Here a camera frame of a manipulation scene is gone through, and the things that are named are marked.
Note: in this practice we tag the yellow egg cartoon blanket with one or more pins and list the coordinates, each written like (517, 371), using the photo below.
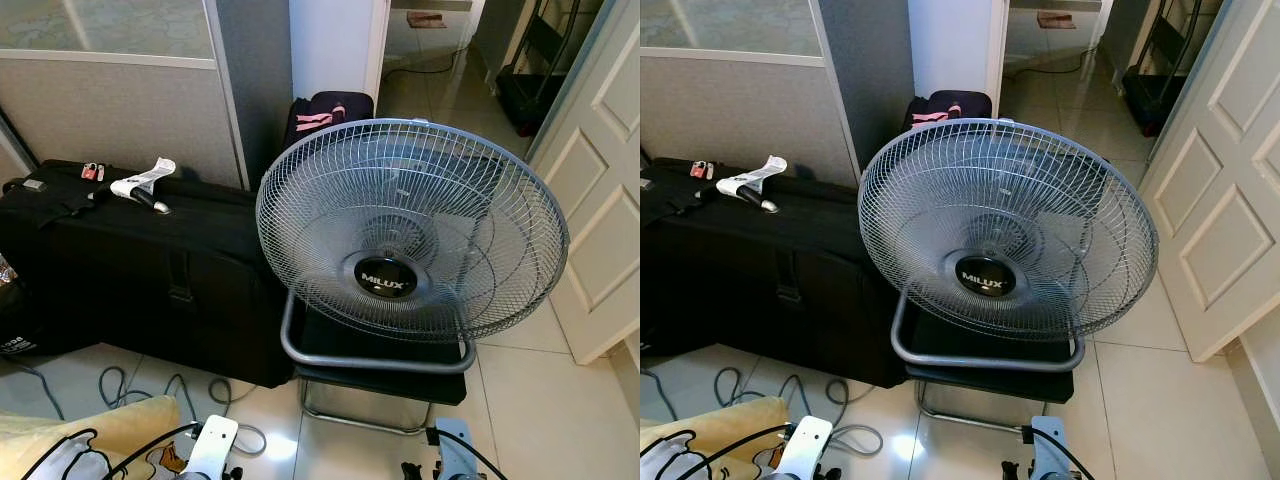
(120, 425)
(720, 425)

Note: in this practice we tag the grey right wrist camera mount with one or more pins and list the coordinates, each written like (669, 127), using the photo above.
(455, 450)
(1050, 450)

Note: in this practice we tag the black trolley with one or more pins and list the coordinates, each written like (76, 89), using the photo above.
(1150, 90)
(525, 95)

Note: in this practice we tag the pink cloth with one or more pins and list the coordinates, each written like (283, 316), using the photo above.
(318, 120)
(928, 117)

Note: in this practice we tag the large black fabric case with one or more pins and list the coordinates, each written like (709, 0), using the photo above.
(760, 270)
(130, 270)

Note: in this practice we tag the red paper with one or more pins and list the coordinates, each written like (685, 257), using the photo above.
(427, 19)
(1057, 19)

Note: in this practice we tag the black bag with white label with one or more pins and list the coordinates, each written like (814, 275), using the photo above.
(15, 310)

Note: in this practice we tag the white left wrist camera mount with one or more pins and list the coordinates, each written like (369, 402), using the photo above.
(805, 445)
(212, 445)

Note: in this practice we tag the small red device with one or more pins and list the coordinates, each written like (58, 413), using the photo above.
(93, 172)
(700, 169)

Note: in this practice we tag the white panelled door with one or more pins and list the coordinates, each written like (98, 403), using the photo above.
(1220, 190)
(600, 180)

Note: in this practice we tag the black backpack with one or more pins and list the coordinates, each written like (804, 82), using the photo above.
(965, 102)
(345, 103)

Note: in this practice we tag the grey Milux floor fan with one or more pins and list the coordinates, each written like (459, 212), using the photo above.
(385, 280)
(985, 276)

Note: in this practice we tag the small grey box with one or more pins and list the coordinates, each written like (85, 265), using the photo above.
(34, 184)

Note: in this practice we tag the white and black handheld tool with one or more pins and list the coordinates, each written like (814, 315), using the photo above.
(748, 184)
(140, 186)

